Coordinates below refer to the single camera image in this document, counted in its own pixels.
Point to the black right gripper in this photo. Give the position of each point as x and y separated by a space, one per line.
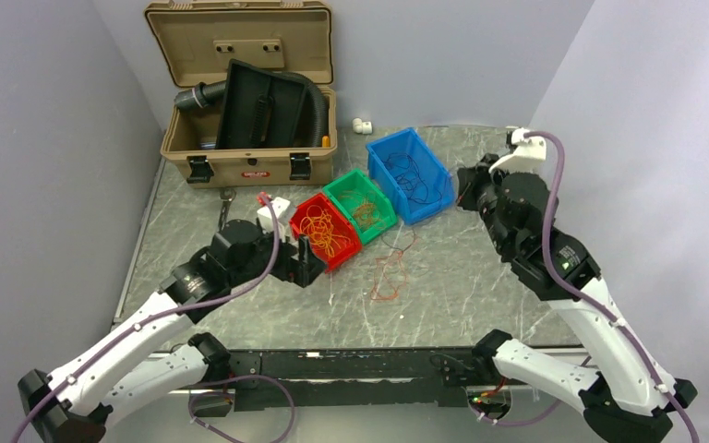
472 178

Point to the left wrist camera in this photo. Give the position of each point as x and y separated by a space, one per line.
274 214

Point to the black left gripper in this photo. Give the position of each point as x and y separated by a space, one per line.
303 270

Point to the blue plastic bin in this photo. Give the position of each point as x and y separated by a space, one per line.
410 175

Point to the red plastic bin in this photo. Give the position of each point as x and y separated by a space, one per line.
332 237

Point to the tan open toolbox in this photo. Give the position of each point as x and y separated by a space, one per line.
199 39

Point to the green plastic bin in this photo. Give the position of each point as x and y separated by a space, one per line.
362 203

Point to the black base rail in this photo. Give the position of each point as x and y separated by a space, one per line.
441 376

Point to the black tray in toolbox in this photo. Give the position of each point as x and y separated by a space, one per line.
261 109

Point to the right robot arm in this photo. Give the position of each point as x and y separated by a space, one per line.
625 396

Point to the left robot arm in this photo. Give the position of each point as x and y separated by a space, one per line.
80 400

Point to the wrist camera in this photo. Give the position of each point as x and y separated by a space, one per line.
527 153
274 214

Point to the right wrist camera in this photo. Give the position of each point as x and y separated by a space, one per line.
527 153

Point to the white pipe fitting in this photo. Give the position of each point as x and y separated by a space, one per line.
362 127

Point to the metal wrench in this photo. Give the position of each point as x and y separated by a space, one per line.
227 196

